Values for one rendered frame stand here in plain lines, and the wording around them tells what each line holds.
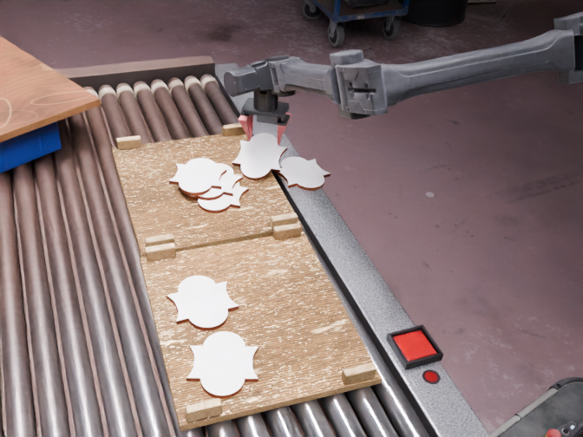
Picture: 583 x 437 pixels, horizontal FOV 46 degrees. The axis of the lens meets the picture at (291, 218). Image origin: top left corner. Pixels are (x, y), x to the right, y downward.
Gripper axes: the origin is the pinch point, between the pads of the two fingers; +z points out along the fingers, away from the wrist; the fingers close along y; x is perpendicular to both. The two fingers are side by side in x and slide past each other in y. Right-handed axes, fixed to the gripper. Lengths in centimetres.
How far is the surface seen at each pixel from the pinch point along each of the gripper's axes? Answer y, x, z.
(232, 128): -9.9, 6.7, 2.2
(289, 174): 7.3, -4.2, 6.1
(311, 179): 13.0, -4.7, 6.3
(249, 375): 14, -67, 5
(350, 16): -12, 282, 71
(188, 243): -7.0, -36.5, 5.2
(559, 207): 111, 142, 99
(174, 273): -6.6, -46.0, 5.4
